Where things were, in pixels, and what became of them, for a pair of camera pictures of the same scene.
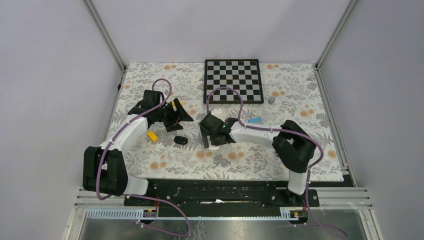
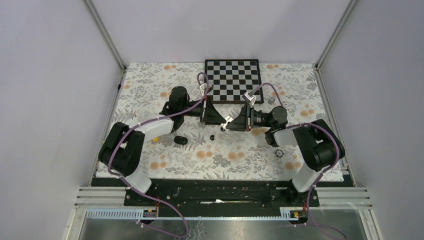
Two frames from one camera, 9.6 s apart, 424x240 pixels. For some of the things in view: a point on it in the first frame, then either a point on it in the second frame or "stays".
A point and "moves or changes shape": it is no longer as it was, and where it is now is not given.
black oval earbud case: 180,140 stays
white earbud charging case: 212,147 moves or changes shape
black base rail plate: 224,197 stays
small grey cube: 271,100 stays
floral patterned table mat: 292,129 stays
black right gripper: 204,135 -> 244,122
